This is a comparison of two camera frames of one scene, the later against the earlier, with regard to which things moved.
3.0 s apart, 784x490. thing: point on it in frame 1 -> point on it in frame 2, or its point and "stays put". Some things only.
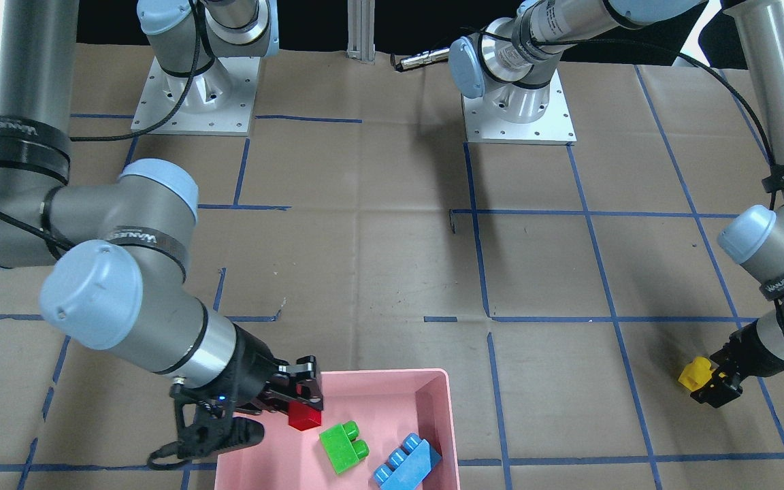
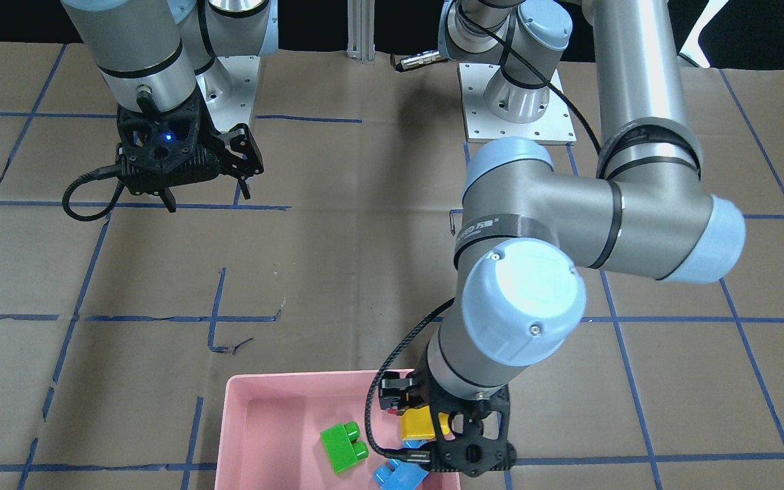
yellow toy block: [695, 376] -> [417, 423]
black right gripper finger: [300, 380] -> [243, 167]
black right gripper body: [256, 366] -> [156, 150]
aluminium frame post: [361, 30] stays put
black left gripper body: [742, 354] -> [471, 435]
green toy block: [342, 447] stays put
